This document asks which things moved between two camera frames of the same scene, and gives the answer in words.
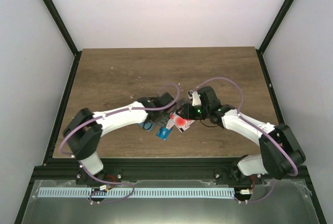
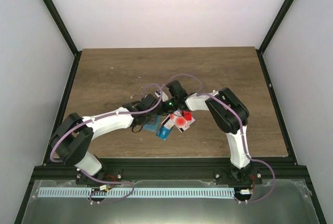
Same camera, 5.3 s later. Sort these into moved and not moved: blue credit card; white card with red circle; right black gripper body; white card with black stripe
Moved: right black gripper body
Not moved: white card with black stripe; blue credit card; white card with red circle
